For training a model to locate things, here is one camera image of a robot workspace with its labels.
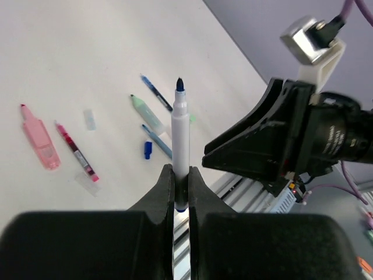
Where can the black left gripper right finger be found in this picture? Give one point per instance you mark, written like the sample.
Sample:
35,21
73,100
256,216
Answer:
225,244

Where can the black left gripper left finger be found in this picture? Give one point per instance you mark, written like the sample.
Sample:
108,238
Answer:
132,244

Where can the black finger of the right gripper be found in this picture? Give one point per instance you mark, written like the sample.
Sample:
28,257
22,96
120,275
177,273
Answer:
253,147

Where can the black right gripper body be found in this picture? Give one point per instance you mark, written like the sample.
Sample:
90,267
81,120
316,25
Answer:
292,111

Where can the white marker pen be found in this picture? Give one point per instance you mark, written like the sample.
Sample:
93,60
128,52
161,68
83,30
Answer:
180,138

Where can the dark blue marker cap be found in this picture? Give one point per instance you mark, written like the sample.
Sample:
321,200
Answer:
148,146

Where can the light blue pen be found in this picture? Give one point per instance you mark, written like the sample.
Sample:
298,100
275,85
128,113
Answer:
160,143

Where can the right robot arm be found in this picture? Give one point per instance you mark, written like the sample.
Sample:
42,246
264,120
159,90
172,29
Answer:
339,130

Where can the red gel pen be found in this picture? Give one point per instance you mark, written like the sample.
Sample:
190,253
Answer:
77,152

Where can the green highlighter pen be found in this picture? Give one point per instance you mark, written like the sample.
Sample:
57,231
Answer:
147,114

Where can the small clear pen cap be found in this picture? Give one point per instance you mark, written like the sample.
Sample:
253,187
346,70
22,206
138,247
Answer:
89,120

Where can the dark blue gel pen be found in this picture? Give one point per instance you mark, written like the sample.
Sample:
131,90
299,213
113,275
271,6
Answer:
155,91

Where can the pink highlighter pen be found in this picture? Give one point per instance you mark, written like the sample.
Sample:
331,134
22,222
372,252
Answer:
39,139

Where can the aluminium rail frame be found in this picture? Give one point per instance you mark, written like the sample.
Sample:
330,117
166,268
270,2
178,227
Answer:
240,194

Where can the white slotted cable duct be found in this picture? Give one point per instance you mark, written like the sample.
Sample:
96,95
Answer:
283,203

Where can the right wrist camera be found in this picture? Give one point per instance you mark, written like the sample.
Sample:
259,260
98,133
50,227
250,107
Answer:
317,59

